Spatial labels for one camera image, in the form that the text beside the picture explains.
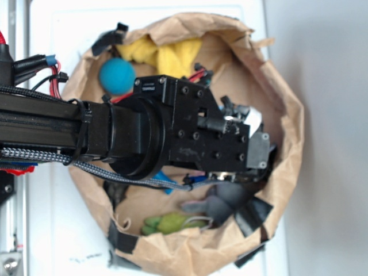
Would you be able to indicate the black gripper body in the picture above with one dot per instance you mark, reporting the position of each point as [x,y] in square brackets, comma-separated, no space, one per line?
[225,142]

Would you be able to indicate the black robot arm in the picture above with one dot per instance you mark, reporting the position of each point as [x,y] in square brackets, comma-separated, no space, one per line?
[165,122]

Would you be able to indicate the grey plush toy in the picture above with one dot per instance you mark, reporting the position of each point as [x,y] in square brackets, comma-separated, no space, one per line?
[220,202]

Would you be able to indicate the yellow microfiber cloth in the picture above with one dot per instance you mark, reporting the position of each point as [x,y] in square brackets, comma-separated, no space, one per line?
[173,59]

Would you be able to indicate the green plush toy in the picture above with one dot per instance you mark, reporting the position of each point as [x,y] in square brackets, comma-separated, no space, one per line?
[172,222]

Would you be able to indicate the black tape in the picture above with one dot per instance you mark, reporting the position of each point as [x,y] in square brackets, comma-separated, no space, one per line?
[109,38]
[116,192]
[252,215]
[246,257]
[124,242]

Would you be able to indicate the brown paper bag bin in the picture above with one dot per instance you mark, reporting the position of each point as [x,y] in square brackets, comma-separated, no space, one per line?
[247,77]

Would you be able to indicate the black tape inner left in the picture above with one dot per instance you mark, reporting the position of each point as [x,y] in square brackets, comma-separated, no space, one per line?
[116,192]

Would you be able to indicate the blue textured ball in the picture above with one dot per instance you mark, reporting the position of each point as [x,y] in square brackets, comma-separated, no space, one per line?
[117,76]

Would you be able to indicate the black tape top left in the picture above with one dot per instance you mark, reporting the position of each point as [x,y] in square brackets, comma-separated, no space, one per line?
[109,38]

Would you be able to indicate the black tape bottom left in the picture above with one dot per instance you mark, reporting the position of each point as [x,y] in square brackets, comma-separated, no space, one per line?
[124,242]

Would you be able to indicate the black mounting plate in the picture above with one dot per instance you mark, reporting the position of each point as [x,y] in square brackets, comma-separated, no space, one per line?
[6,186]

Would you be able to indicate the aluminium frame rail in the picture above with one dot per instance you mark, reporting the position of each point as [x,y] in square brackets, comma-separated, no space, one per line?
[14,16]

